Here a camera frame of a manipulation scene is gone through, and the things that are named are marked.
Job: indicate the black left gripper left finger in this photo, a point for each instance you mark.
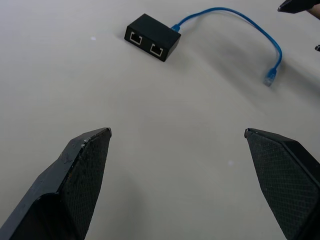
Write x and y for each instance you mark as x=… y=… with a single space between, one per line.
x=75 y=180

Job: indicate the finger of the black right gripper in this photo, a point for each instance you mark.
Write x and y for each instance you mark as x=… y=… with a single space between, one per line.
x=297 y=6
x=317 y=47

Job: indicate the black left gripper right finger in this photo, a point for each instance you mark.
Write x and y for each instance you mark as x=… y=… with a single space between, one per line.
x=285 y=175

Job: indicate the black ethernet splitter box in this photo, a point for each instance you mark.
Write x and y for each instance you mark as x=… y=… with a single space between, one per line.
x=152 y=37

